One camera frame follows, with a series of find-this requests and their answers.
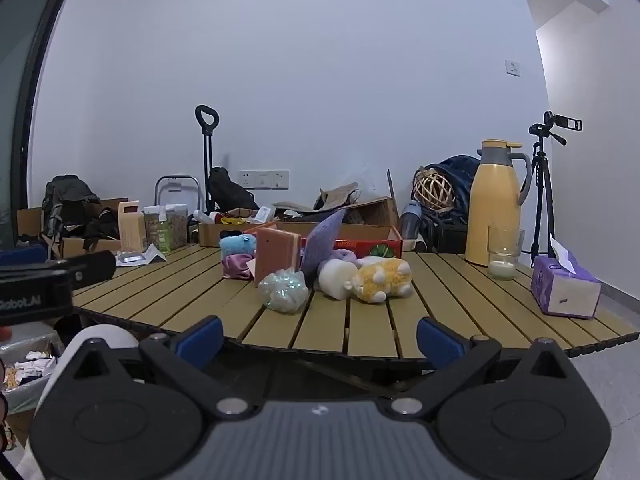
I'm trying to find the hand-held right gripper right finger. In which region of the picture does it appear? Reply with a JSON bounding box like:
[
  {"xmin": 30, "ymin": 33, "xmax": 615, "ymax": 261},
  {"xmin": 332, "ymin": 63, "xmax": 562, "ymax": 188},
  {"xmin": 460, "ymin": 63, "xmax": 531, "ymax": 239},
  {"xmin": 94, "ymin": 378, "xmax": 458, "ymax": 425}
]
[{"xmin": 390, "ymin": 317, "xmax": 576, "ymax": 417}]

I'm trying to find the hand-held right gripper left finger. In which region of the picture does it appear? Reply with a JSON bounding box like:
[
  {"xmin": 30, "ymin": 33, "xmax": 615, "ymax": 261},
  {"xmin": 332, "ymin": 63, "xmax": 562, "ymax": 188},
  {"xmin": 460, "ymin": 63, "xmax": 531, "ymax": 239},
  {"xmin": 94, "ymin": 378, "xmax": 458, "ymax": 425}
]
[{"xmin": 60, "ymin": 316, "xmax": 256, "ymax": 417}]

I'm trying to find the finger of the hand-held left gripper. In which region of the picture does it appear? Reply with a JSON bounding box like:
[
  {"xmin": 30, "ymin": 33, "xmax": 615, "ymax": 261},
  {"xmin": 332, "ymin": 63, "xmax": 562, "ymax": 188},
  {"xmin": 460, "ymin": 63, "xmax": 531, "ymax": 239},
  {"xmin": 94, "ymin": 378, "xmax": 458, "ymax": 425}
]
[
  {"xmin": 66, "ymin": 249, "xmax": 117, "ymax": 292},
  {"xmin": 0, "ymin": 243, "xmax": 51, "ymax": 266}
]

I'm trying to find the yellow white plush toy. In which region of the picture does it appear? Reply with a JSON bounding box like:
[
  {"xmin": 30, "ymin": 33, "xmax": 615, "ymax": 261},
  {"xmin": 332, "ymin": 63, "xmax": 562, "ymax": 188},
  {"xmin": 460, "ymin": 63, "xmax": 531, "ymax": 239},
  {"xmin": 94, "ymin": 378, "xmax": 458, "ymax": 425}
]
[{"xmin": 349, "ymin": 258, "xmax": 415, "ymax": 305}]

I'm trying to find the purple satin scrunchie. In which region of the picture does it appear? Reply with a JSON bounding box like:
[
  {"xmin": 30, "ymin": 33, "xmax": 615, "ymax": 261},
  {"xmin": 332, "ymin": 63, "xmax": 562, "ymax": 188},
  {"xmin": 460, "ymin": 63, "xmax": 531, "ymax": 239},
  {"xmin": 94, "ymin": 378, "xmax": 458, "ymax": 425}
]
[{"xmin": 222, "ymin": 253, "xmax": 257, "ymax": 280}]

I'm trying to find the clear plastic bag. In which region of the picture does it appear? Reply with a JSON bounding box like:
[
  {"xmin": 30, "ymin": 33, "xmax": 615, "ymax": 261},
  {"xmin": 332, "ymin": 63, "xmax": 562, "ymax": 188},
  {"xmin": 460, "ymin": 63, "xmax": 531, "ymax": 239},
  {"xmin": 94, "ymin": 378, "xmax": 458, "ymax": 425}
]
[{"xmin": 258, "ymin": 268, "xmax": 310, "ymax": 315}]

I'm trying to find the light blue plush toy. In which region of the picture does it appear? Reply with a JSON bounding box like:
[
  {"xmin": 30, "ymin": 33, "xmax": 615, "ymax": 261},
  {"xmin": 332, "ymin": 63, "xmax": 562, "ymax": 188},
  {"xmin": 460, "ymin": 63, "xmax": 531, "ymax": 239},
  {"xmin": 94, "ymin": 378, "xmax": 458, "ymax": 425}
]
[{"xmin": 219, "ymin": 233, "xmax": 259, "ymax": 261}]

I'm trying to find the red cardboard box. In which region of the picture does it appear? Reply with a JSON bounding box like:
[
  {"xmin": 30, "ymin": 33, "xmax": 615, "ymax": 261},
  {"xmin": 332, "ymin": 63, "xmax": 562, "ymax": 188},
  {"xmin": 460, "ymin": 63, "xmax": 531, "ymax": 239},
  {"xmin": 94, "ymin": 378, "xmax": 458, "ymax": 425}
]
[{"xmin": 299, "ymin": 224, "xmax": 404, "ymax": 262}]

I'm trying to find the brown cardboard box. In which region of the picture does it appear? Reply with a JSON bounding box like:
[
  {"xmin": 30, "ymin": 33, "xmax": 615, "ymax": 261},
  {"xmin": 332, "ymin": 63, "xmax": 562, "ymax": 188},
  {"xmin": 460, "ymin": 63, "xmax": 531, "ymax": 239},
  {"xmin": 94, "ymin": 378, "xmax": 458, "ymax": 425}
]
[{"xmin": 16, "ymin": 198, "xmax": 122, "ymax": 261}]

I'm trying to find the white plastic packet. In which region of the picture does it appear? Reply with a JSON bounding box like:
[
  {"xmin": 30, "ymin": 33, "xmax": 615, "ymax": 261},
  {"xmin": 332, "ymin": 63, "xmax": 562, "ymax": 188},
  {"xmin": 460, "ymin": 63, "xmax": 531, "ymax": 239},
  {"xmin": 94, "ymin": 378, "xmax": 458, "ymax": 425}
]
[{"xmin": 115, "ymin": 243, "xmax": 167, "ymax": 266}]

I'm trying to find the kraft paper carton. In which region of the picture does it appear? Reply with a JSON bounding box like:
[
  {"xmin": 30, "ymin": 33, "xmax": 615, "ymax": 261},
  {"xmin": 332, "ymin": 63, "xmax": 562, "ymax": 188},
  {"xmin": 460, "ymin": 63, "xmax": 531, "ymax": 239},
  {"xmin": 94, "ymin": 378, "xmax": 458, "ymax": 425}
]
[{"xmin": 117, "ymin": 200, "xmax": 149, "ymax": 254}]

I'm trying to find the dark green backpack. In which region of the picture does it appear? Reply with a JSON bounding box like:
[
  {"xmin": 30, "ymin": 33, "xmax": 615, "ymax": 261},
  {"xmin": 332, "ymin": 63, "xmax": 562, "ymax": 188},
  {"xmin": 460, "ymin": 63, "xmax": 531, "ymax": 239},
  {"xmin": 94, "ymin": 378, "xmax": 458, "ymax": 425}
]
[{"xmin": 40, "ymin": 174, "xmax": 120, "ymax": 252}]

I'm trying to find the trash bin with bag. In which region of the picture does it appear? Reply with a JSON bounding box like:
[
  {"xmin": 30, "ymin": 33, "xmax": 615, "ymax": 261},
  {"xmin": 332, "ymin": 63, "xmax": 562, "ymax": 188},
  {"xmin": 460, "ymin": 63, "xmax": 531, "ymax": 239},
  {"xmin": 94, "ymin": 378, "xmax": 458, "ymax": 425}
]
[{"xmin": 0, "ymin": 329, "xmax": 63, "ymax": 413}]

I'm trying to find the green spray bottle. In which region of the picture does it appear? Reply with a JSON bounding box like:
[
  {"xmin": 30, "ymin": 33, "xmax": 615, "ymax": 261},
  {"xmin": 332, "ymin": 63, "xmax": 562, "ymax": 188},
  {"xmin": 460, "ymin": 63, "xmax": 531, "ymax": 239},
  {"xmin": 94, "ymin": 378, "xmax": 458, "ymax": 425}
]
[{"xmin": 155, "ymin": 207, "xmax": 172, "ymax": 255}]

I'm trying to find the glass candle jar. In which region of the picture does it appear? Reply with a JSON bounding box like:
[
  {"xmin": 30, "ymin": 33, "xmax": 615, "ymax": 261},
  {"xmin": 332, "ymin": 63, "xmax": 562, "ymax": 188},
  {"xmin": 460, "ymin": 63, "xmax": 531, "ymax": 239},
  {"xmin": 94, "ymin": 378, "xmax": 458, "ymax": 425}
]
[{"xmin": 487, "ymin": 224, "xmax": 526, "ymax": 281}]

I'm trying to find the black case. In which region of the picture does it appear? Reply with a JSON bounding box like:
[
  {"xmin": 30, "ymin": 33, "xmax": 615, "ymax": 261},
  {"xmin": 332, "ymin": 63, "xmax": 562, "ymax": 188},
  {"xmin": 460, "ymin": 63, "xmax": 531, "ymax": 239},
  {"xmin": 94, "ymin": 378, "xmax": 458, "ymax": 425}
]
[{"xmin": 429, "ymin": 222, "xmax": 469, "ymax": 254}]

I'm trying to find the shallow cardboard box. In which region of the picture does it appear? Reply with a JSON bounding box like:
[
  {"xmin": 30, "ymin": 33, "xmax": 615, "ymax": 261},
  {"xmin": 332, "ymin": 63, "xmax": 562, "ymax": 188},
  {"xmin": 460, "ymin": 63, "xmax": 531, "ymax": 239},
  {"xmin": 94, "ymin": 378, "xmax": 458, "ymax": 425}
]
[{"xmin": 198, "ymin": 207, "xmax": 277, "ymax": 249}]

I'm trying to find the metal folding stool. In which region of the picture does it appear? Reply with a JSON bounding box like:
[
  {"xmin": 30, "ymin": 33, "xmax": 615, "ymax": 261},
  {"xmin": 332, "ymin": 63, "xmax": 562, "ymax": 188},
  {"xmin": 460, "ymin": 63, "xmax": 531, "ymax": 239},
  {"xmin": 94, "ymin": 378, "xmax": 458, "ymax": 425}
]
[{"xmin": 154, "ymin": 174, "xmax": 202, "ymax": 209}]

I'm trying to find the blue grey hair dryer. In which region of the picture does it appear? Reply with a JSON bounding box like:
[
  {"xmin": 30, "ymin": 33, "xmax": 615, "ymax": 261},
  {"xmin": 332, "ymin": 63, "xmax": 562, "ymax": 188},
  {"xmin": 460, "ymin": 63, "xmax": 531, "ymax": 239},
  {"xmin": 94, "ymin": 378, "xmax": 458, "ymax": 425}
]
[{"xmin": 399, "ymin": 200, "xmax": 424, "ymax": 240}]

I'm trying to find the purple tissue box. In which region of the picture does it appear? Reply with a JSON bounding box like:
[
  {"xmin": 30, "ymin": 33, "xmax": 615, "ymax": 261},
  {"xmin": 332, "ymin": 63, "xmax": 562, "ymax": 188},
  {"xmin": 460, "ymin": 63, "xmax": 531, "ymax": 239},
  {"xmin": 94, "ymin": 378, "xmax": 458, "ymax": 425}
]
[{"xmin": 530, "ymin": 233, "xmax": 602, "ymax": 320}]

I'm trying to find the yellow thermos jug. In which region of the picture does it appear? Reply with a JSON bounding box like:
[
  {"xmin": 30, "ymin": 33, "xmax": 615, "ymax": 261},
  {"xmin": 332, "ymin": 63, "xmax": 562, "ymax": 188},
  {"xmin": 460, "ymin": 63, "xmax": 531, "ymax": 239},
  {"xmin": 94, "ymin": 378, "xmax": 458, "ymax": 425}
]
[{"xmin": 464, "ymin": 138, "xmax": 532, "ymax": 267}]

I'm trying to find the glass door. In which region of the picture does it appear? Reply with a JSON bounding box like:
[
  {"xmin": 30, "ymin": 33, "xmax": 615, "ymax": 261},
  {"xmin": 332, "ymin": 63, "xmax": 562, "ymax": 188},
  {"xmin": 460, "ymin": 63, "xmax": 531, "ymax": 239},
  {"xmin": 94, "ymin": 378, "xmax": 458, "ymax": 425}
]
[{"xmin": 0, "ymin": 0, "xmax": 76, "ymax": 253}]

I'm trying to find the large open cardboard box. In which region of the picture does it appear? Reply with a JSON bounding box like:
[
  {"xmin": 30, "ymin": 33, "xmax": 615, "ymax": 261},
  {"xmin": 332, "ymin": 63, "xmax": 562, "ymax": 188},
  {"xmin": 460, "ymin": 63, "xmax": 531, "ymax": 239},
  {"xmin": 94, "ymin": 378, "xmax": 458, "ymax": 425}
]
[{"xmin": 273, "ymin": 182, "xmax": 402, "ymax": 242}]

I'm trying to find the black bag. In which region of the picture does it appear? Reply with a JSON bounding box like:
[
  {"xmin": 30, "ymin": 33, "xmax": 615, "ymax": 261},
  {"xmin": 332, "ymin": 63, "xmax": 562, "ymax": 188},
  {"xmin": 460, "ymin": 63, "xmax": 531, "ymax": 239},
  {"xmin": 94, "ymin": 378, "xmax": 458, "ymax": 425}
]
[{"xmin": 207, "ymin": 166, "xmax": 260, "ymax": 212}]

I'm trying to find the wicker rattan ball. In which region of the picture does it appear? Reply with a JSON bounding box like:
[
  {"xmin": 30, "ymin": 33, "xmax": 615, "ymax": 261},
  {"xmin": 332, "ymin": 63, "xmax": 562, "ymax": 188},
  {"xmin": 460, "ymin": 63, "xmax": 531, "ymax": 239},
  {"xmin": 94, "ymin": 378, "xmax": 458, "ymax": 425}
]
[{"xmin": 412, "ymin": 167, "xmax": 455, "ymax": 211}]

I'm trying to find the dark blue blanket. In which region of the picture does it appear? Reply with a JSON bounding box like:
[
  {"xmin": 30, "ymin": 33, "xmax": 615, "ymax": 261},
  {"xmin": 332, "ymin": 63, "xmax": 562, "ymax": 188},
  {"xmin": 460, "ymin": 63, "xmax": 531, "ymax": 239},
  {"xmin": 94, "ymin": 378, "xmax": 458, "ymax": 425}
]
[{"xmin": 414, "ymin": 155, "xmax": 482, "ymax": 227}]

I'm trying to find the black trolley handle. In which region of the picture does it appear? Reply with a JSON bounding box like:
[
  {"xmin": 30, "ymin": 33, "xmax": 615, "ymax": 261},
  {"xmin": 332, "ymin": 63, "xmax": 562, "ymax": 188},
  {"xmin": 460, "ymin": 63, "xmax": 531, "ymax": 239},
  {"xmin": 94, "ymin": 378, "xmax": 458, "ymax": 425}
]
[{"xmin": 194, "ymin": 104, "xmax": 221, "ymax": 212}]

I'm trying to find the white wall socket strip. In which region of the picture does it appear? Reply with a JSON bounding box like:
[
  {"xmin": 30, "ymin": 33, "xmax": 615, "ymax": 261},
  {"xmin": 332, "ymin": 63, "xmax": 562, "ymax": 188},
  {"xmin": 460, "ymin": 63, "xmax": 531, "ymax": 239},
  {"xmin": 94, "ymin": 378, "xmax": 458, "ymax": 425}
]
[{"xmin": 238, "ymin": 169, "xmax": 290, "ymax": 191}]

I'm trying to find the black camera tripod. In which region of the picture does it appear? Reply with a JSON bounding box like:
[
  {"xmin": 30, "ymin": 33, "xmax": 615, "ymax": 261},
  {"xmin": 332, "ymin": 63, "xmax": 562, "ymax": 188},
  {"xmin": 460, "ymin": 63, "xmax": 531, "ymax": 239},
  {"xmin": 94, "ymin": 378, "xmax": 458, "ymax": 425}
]
[{"xmin": 528, "ymin": 110, "xmax": 584, "ymax": 262}]

